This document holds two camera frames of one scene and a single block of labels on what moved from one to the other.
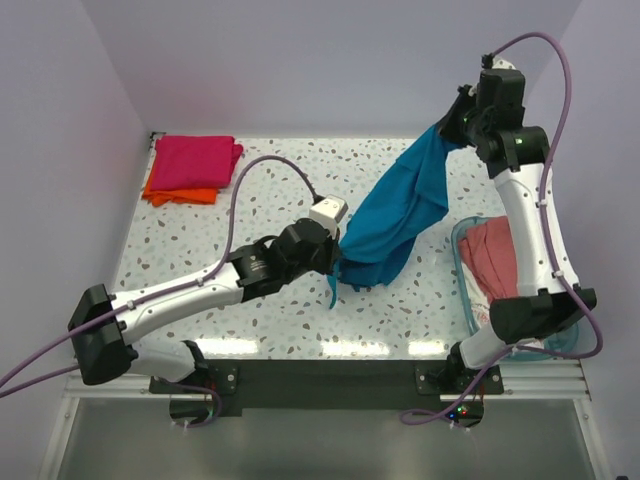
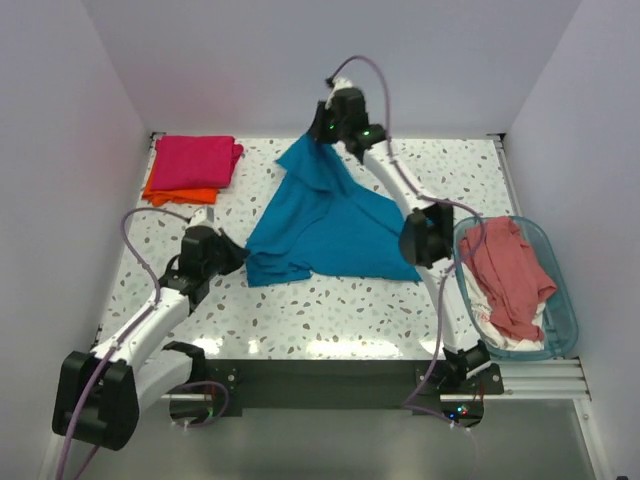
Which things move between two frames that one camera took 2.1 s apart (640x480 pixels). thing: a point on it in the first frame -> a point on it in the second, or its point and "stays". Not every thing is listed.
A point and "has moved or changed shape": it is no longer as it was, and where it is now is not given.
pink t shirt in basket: (489, 248) stays
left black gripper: (332, 247) -> (237, 254)
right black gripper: (447, 128) -> (317, 129)
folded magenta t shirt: (194, 162) stays
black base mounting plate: (337, 383) stays
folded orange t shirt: (179, 195) stays
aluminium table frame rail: (553, 380) stays
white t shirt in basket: (480, 305) stays
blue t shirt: (382, 233) has moved or changed shape
